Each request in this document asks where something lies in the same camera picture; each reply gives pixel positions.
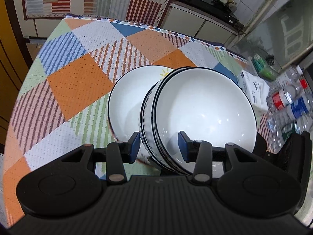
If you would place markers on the cream lower cabinet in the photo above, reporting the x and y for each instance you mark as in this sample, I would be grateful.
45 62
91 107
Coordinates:
190 17

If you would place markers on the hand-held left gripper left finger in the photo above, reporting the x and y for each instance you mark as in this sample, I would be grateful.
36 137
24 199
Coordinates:
135 146

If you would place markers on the striped patchwork counter cloth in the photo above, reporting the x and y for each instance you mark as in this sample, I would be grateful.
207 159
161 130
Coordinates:
97 0

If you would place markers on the black gas stove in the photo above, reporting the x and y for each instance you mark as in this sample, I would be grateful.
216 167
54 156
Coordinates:
207 0

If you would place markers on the clear white cap water bottle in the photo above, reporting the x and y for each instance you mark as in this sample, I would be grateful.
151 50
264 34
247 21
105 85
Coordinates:
289 76

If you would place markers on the white plate with sun print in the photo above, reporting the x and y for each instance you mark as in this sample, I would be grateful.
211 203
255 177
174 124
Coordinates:
129 102

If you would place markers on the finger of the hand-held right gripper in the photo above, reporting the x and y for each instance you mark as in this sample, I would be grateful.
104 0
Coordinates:
260 143

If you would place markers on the white ribbed bowl black rim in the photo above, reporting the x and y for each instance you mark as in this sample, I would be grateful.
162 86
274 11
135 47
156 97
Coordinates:
146 122
203 107

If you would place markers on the blue label water bottle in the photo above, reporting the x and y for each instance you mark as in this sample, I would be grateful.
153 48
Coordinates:
300 106

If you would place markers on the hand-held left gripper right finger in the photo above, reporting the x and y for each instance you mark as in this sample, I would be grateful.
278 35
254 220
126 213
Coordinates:
183 149

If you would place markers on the brown cardboard box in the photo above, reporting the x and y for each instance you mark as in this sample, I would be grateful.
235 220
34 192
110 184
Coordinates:
34 51

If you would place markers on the green label water bottle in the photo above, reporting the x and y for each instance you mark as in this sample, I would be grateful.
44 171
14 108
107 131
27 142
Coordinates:
288 129

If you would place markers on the patchwork tablecloth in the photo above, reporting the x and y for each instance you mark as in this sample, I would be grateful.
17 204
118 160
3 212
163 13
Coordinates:
73 83

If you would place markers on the white tissue box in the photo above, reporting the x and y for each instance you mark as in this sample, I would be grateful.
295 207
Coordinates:
251 88

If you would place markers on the green box pack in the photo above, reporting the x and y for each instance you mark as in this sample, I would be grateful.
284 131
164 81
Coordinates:
265 67

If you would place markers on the red label water bottle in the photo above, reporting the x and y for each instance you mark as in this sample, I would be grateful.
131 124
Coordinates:
281 98

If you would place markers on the grey vertical pipe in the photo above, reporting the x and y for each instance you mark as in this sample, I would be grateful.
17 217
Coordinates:
259 7

